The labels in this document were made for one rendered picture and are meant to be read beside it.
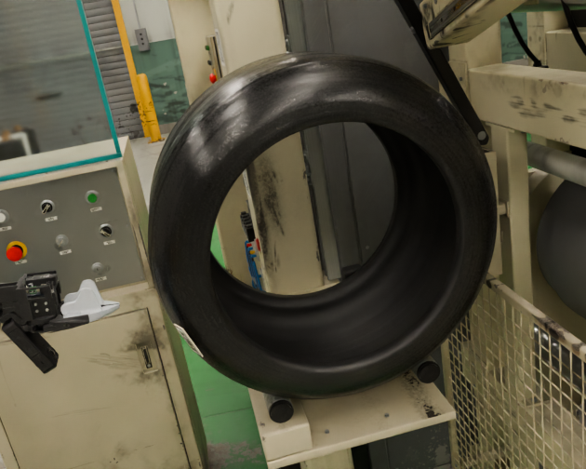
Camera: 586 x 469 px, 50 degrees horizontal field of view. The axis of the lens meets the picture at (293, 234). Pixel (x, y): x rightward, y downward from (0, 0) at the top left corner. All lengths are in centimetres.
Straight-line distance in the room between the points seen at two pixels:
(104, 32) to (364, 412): 945
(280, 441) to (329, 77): 64
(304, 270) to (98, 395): 80
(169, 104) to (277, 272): 895
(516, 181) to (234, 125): 78
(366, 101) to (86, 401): 132
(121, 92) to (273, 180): 912
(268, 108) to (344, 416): 64
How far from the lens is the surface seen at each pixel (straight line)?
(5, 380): 196
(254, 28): 133
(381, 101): 96
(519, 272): 159
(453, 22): 122
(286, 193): 138
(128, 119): 1050
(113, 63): 1040
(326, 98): 94
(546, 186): 185
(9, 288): 112
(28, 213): 181
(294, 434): 118
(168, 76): 1025
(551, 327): 114
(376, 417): 127
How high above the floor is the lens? 157
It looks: 20 degrees down
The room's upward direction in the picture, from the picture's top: 10 degrees counter-clockwise
